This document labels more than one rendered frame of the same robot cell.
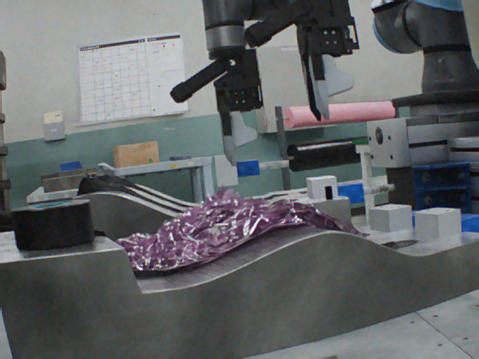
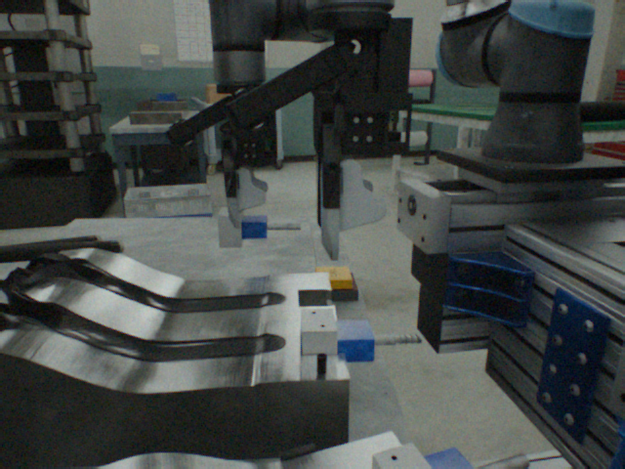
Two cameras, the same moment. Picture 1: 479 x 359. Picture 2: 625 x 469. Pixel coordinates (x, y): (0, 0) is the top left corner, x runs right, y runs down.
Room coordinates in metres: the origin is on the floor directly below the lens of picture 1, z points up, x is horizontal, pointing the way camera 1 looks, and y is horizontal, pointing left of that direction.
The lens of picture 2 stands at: (0.54, -0.11, 1.16)
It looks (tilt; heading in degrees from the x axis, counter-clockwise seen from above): 19 degrees down; 359
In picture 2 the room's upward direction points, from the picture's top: straight up
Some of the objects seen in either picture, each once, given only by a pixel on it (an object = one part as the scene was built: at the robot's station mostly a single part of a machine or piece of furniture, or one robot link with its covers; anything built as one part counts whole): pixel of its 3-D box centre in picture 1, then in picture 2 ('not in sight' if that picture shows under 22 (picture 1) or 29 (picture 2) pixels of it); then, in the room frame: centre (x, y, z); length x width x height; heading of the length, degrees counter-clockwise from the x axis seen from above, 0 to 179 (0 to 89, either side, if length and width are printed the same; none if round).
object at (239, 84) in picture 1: (234, 81); (247, 126); (1.28, -0.01, 1.09); 0.09 x 0.08 x 0.12; 92
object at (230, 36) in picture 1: (226, 40); (239, 69); (1.28, 0.00, 1.17); 0.08 x 0.08 x 0.05
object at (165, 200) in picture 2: not in sight; (169, 200); (4.05, 0.96, 0.28); 0.61 x 0.41 x 0.15; 104
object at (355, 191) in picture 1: (354, 192); (361, 340); (0.99, -0.16, 0.89); 0.13 x 0.05 x 0.05; 92
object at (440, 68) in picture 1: (450, 70); (534, 124); (1.32, -0.47, 1.09); 0.15 x 0.15 x 0.10
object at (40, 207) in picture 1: (51, 224); not in sight; (0.58, 0.17, 0.93); 0.08 x 0.08 x 0.04
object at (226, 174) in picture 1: (252, 167); (261, 227); (1.28, -0.03, 0.93); 0.13 x 0.05 x 0.05; 92
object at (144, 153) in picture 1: (136, 158); (223, 96); (6.85, 0.98, 0.94); 0.41 x 0.33 x 0.29; 111
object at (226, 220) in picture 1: (233, 226); not in sight; (0.70, 0.01, 0.90); 0.26 x 0.18 x 0.08; 110
